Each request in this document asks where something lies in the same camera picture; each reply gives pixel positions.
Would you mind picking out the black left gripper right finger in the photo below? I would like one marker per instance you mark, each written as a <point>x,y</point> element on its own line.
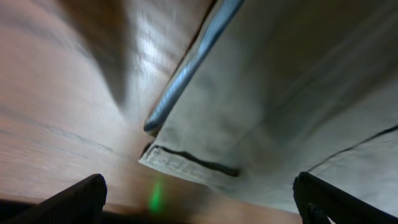
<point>320,202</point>

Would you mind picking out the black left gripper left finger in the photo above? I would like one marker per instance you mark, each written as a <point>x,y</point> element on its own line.
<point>80,203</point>

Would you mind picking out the khaki green shorts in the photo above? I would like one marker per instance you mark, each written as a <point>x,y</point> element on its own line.
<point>271,89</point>

